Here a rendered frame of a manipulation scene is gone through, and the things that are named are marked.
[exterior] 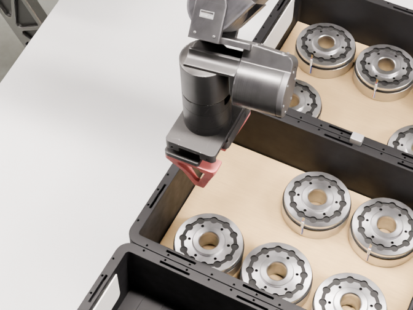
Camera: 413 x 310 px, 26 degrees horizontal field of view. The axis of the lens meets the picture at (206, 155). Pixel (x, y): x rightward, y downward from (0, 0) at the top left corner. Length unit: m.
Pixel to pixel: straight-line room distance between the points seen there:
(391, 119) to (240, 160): 0.26
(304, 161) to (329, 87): 0.18
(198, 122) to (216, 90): 0.06
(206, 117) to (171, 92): 0.67
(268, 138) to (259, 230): 0.15
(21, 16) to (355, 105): 0.87
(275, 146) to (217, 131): 0.37
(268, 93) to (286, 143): 0.43
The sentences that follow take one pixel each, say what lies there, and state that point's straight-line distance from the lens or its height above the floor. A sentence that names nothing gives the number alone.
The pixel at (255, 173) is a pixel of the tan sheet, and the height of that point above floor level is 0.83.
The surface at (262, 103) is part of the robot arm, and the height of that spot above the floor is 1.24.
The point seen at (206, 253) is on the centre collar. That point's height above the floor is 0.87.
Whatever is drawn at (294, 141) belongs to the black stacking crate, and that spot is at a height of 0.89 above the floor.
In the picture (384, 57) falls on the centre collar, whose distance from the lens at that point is 1.55.
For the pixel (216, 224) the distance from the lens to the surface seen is 1.32.
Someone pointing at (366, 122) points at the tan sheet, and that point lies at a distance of 1.50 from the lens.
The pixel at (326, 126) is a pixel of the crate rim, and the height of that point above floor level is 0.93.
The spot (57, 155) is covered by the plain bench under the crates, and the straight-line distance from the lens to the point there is 1.62.
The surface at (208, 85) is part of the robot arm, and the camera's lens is 0.98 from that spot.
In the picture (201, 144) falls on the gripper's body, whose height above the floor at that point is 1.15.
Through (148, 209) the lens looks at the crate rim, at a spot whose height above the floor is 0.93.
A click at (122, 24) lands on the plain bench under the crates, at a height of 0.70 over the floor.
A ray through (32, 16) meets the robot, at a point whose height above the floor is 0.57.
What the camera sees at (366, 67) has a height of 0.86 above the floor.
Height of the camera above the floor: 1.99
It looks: 54 degrees down
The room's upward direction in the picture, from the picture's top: straight up
